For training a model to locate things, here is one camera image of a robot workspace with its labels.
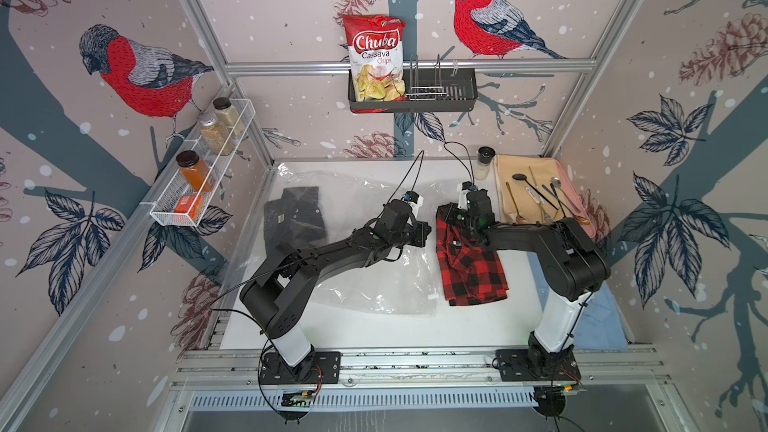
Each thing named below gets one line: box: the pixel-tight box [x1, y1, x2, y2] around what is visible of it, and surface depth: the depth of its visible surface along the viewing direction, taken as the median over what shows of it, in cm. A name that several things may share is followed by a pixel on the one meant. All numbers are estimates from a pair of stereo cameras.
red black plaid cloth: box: [436, 203, 509, 306], surface depth 90 cm
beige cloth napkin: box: [494, 154, 577, 224], surface depth 112 cm
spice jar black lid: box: [213, 97, 232, 110], surface depth 81 cm
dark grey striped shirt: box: [263, 186, 327, 259], surface depth 102 cm
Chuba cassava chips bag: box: [342, 14, 406, 114], surface depth 84 cm
